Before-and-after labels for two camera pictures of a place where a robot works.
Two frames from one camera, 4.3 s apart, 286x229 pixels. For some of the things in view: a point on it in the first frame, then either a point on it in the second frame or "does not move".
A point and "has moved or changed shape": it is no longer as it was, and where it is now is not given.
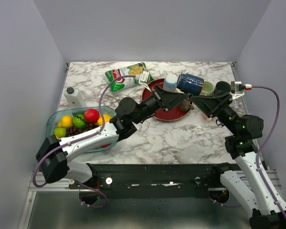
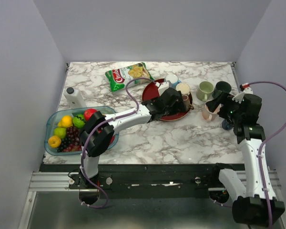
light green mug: x=207 y=89 does not move
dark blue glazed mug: x=191 y=84 has moved or changed shape
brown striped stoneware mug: x=185 y=106 does not move
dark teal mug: x=222 y=87 does not move
